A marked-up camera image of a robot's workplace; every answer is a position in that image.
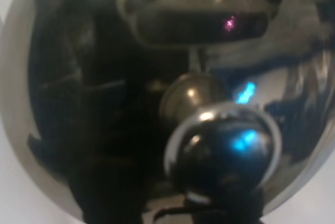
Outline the stainless steel teapot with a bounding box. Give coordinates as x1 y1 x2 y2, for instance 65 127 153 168
1 0 334 223

